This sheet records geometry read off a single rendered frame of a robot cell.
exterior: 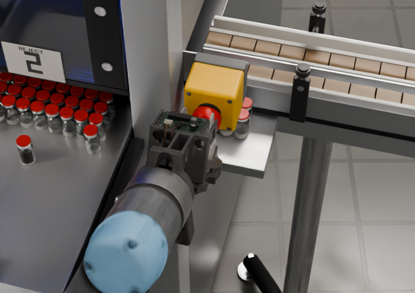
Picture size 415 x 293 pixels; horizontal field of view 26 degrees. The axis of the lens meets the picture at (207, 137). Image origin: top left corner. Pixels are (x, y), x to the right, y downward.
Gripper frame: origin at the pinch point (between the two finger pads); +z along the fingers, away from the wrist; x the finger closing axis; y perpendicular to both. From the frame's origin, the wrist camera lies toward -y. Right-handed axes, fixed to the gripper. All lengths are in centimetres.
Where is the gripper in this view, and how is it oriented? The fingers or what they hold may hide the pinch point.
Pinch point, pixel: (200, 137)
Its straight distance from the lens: 118.5
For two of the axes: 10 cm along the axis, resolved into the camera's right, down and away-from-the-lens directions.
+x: -9.7, -1.9, 1.6
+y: 1.1, -8.9, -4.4
